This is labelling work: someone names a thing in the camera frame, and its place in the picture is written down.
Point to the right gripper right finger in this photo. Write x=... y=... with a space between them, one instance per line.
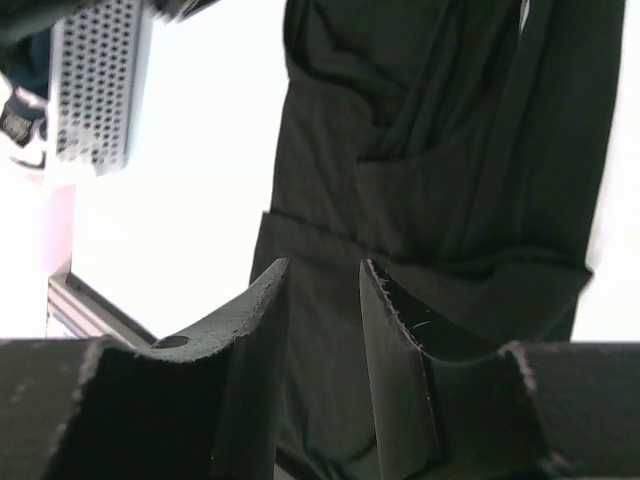
x=447 y=406

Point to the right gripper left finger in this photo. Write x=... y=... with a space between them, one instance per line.
x=200 y=404

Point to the black tank top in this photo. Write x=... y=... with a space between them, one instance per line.
x=461 y=145

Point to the white plastic laundry basket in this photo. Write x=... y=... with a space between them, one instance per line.
x=94 y=70

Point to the dark navy red garment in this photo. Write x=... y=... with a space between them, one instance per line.
x=26 y=64

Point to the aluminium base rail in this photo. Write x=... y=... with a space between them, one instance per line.
x=75 y=310

